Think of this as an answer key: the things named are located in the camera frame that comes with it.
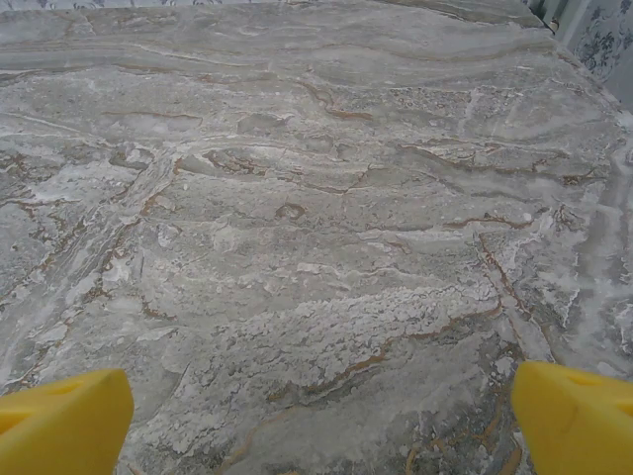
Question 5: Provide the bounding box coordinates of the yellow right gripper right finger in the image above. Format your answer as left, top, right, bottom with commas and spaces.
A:
510, 360, 633, 475

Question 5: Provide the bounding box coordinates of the aluminium frame corner post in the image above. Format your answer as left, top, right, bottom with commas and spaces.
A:
526, 0, 559, 34

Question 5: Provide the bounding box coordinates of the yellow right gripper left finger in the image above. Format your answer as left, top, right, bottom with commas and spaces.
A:
0, 368, 136, 475

